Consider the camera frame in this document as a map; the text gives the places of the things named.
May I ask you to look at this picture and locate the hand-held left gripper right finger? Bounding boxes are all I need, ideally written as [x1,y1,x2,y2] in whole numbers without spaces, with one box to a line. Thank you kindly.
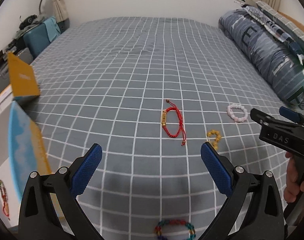
[200,142,285,240]

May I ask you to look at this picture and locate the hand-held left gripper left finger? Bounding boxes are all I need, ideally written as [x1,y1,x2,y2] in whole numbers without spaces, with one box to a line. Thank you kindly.
[18,143,103,240]

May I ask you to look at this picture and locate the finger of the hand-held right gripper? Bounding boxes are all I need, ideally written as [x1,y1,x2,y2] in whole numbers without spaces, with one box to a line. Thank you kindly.
[250,108,276,130]
[279,106,304,124]

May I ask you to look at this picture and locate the red cord bracelet gold tube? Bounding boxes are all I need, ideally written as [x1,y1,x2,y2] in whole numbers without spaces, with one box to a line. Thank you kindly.
[2,194,11,221]

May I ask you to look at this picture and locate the blue and yellow cardboard box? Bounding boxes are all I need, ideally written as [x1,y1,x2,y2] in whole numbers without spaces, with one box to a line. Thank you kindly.
[0,52,60,232]

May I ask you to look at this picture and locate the person's right hand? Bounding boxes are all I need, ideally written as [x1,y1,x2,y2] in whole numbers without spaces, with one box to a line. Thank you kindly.
[284,154,304,203]

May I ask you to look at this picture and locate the folded blue striped duvet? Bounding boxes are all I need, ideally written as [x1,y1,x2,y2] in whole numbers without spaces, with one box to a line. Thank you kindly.
[218,9,304,110]

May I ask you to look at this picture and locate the wooden headboard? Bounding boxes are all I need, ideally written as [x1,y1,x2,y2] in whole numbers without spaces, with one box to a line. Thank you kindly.
[278,11,304,43]

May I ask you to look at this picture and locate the grey checked pillow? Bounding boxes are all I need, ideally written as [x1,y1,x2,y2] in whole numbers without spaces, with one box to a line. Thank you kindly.
[243,0,304,55]

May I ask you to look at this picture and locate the grey checked bed sheet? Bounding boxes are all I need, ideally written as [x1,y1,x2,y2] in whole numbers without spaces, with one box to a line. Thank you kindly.
[20,17,302,240]

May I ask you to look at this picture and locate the grey suitcase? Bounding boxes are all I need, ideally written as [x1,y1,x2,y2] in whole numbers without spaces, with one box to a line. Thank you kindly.
[0,47,33,94]

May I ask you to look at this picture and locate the blue suitcase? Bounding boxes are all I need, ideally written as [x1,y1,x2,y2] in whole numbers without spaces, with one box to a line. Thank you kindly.
[23,21,65,58]

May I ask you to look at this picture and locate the teal cloth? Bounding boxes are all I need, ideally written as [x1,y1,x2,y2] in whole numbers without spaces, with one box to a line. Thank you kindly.
[43,17,61,42]

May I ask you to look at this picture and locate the black headphones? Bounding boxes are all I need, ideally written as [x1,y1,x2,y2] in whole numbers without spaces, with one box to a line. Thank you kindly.
[19,14,44,29]

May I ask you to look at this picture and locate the pale pink bead bracelet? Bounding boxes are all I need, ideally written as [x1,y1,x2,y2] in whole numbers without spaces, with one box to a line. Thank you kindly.
[227,103,248,123]

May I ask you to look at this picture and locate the yellow amber bead bracelet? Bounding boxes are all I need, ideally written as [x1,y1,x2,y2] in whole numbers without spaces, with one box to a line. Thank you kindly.
[207,129,222,152]

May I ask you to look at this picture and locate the red cord bracelet dark bead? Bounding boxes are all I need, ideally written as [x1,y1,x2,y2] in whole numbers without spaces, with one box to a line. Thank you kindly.
[161,99,187,147]

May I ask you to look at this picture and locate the multicolour glass bead bracelet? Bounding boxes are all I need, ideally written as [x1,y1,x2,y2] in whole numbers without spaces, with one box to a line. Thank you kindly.
[155,219,198,240]

